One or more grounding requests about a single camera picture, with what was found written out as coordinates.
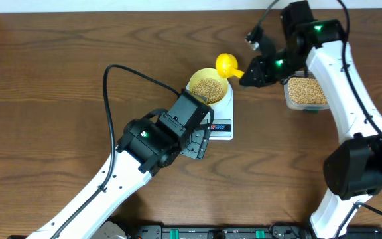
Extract yellow plastic scoop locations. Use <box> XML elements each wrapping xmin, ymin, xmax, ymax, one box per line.
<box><xmin>215</xmin><ymin>53</ymin><xmax>244</xmax><ymax>78</ymax></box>

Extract yellow plastic bowl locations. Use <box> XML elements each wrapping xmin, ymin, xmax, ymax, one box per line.
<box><xmin>187</xmin><ymin>68</ymin><xmax>229</xmax><ymax>106</ymax></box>

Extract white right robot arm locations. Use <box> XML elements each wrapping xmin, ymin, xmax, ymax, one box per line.
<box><xmin>239</xmin><ymin>1</ymin><xmax>382</xmax><ymax>238</ymax></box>

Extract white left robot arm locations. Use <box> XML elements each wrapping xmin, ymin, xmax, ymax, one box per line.
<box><xmin>29</xmin><ymin>90</ymin><xmax>214</xmax><ymax>238</ymax></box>

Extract white digital kitchen scale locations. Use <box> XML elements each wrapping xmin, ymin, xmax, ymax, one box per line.
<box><xmin>184</xmin><ymin>80</ymin><xmax>235</xmax><ymax>141</ymax></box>

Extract soybeans in bowl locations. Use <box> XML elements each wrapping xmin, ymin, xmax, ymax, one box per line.
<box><xmin>192</xmin><ymin>78</ymin><xmax>225</xmax><ymax>104</ymax></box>

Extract clear plastic soybean container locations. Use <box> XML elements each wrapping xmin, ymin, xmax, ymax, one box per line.
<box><xmin>284</xmin><ymin>71</ymin><xmax>329</xmax><ymax>111</ymax></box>

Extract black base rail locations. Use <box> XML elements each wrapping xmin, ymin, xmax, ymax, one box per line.
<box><xmin>111</xmin><ymin>220</ymin><xmax>382</xmax><ymax>239</ymax></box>

